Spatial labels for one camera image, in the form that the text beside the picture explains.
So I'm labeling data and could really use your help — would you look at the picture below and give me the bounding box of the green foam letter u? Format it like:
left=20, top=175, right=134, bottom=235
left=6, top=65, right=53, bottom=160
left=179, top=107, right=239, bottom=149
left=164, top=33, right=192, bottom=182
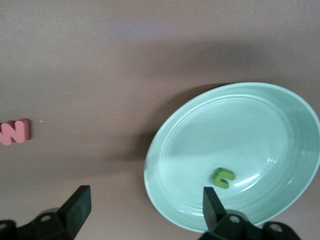
left=212, top=167, right=237, bottom=190

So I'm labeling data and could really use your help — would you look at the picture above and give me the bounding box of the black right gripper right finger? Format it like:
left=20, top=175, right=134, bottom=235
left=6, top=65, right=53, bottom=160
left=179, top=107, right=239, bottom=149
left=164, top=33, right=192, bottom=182
left=198, top=186, right=303, bottom=240

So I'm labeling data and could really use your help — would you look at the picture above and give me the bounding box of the pink foam letter w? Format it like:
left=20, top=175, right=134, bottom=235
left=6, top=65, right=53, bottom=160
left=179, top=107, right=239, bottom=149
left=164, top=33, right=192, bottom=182
left=0, top=118, right=31, bottom=147

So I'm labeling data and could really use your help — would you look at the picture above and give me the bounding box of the brown table cover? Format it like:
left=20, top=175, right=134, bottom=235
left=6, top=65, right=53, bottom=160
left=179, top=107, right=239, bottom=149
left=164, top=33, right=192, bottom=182
left=0, top=0, right=320, bottom=240

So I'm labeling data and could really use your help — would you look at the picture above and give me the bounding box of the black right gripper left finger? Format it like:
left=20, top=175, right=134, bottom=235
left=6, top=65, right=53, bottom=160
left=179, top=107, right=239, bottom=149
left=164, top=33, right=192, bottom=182
left=0, top=184, right=92, bottom=240

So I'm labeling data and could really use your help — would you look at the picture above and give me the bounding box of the green plate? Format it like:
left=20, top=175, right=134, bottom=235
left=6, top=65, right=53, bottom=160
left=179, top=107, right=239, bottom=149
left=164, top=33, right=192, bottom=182
left=143, top=82, right=320, bottom=233

